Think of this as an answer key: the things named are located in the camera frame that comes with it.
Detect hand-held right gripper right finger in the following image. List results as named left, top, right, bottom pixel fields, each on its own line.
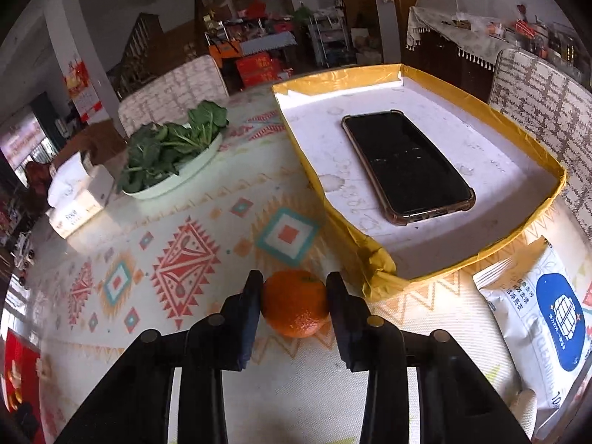
left=325, top=271, right=532, bottom=444

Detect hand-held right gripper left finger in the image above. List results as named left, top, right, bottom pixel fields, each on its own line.
left=55, top=269, right=265, bottom=444

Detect orange mandarin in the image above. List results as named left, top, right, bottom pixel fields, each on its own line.
left=261, top=269, right=331, bottom=338

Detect red tray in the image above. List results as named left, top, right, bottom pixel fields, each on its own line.
left=2, top=327, right=47, bottom=444

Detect white oval plate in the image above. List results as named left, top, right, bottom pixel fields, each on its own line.
left=121, top=132, right=223, bottom=201

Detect black smartphone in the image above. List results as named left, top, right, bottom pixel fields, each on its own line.
left=341, top=110, right=477, bottom=226

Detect plate of green vegetables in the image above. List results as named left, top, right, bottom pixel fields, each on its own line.
left=119, top=101, right=229, bottom=194

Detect white packet with blue label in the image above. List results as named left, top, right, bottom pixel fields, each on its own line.
left=472, top=236, right=592, bottom=440

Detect yellow-edged cardboard box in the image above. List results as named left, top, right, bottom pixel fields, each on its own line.
left=272, top=63, right=568, bottom=300

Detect white tissue box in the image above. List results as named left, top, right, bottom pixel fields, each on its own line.
left=45, top=150, right=116, bottom=236

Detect patterned white chair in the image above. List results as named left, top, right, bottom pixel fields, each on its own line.
left=118, top=54, right=231, bottom=137
left=488, top=47, right=592, bottom=236

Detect red boxes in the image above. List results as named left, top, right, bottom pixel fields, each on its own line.
left=235, top=52, right=285, bottom=88

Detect metal shelf rack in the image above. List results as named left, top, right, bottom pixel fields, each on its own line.
left=307, top=7, right=352, bottom=68

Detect wooden staircase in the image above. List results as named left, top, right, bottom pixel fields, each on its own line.
left=108, top=0, right=250, bottom=98

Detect side table with fringed cloth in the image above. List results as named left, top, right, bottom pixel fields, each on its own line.
left=406, top=0, right=588, bottom=102

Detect red wall calendar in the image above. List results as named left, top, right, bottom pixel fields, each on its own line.
left=64, top=58, right=103, bottom=123

